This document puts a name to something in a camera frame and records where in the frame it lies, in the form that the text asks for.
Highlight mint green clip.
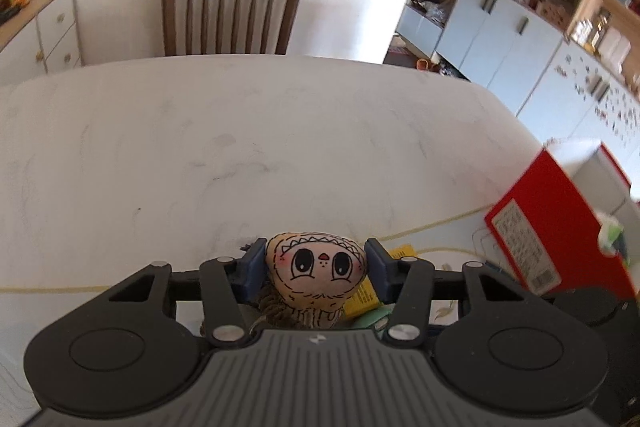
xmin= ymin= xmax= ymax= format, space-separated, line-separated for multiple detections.
xmin=350 ymin=307 xmax=393 ymax=333

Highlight white hallway cabinet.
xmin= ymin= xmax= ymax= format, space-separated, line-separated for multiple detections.
xmin=382 ymin=0 xmax=640 ymax=118

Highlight beige plush doll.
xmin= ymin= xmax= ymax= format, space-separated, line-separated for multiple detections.
xmin=252 ymin=232 xmax=371 ymax=333

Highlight yellow small box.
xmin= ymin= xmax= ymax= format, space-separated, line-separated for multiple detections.
xmin=345 ymin=244 xmax=418 ymax=320

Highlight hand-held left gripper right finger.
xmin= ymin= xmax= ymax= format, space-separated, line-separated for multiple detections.
xmin=364 ymin=238 xmax=531 ymax=349

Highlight red cardboard box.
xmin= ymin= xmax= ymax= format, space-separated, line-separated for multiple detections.
xmin=484 ymin=146 xmax=640 ymax=300

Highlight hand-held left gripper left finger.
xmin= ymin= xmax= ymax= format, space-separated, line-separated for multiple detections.
xmin=107 ymin=238 xmax=268 ymax=349

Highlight grey bag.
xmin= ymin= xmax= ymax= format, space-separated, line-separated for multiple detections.
xmin=410 ymin=0 xmax=453 ymax=25

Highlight grey white sneakers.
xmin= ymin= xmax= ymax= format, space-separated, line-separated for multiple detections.
xmin=437 ymin=62 xmax=471 ymax=80

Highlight patterned door rug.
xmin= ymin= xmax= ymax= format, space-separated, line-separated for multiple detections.
xmin=385 ymin=47 xmax=421 ymax=65

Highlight white sticker covered cabinet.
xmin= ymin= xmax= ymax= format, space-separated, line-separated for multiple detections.
xmin=515 ymin=39 xmax=640 ymax=172

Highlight white wooden sideboard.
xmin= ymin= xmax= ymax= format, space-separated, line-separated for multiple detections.
xmin=0 ymin=0 xmax=83 ymax=85

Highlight printed table mat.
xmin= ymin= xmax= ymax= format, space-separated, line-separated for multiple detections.
xmin=0 ymin=202 xmax=506 ymax=427

